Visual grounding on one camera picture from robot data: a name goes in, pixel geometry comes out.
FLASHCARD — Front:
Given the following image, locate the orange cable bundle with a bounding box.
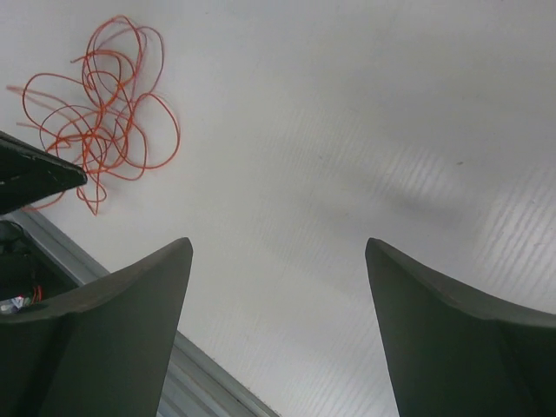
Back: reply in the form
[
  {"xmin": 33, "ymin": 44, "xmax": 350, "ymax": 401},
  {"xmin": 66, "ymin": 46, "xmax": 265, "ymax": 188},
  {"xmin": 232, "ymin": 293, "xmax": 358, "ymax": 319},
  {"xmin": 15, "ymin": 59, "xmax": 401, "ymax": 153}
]
[{"xmin": 6, "ymin": 15, "xmax": 182, "ymax": 216}]

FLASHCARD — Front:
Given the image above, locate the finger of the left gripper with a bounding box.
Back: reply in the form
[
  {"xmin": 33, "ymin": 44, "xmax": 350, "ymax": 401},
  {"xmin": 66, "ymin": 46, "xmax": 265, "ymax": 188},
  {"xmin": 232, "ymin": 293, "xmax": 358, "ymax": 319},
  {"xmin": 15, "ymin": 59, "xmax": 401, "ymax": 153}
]
[{"xmin": 0, "ymin": 131, "xmax": 87, "ymax": 214}]

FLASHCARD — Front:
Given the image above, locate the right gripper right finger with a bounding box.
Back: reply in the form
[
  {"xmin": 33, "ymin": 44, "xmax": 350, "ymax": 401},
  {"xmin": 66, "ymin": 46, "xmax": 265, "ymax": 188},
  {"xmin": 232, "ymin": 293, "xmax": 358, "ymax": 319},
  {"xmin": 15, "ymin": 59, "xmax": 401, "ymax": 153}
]
[{"xmin": 365, "ymin": 238, "xmax": 555, "ymax": 416}]

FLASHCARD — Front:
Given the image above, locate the aluminium mounting rail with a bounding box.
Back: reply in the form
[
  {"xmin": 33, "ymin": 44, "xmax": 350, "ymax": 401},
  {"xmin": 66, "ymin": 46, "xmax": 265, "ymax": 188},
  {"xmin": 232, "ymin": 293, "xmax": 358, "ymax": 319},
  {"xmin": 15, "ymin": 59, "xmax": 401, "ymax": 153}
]
[{"xmin": 14, "ymin": 212, "xmax": 272, "ymax": 416}]

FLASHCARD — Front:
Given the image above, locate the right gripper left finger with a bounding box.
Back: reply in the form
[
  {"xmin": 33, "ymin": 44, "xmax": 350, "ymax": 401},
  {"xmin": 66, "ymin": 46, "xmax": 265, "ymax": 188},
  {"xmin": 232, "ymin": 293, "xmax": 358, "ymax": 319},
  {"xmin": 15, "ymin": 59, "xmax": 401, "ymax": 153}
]
[{"xmin": 1, "ymin": 238, "xmax": 193, "ymax": 416}]

